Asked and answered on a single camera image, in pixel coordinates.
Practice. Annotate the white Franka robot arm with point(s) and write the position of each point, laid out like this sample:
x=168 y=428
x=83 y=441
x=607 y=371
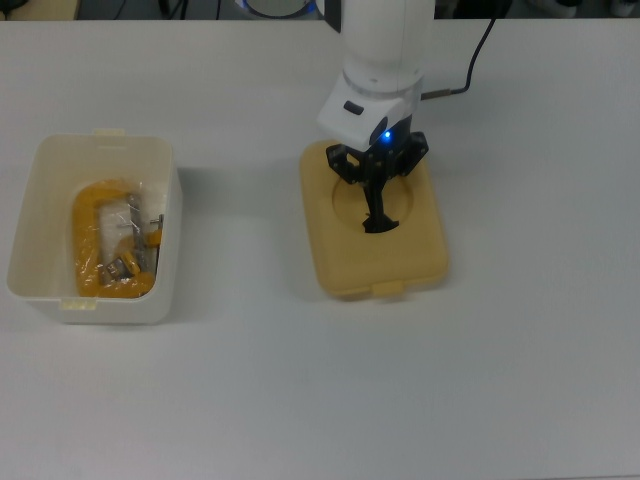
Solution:
x=385 y=40

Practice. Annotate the large yellow C-clamp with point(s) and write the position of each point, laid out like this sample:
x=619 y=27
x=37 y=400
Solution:
x=84 y=225

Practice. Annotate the tan plastic case lid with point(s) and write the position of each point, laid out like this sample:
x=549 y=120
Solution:
x=415 y=250

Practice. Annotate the white plastic tool case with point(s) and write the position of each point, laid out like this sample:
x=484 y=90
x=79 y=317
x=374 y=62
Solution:
x=45 y=200

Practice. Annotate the tan wooden desk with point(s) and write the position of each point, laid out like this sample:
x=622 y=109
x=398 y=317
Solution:
x=37 y=9

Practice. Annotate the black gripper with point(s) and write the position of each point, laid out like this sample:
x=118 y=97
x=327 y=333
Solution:
x=382 y=165

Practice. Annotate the small yellow clamp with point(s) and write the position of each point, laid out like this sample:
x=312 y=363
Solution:
x=127 y=246

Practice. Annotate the clear plastic bag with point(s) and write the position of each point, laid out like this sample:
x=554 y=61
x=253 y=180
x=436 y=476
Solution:
x=156 y=195

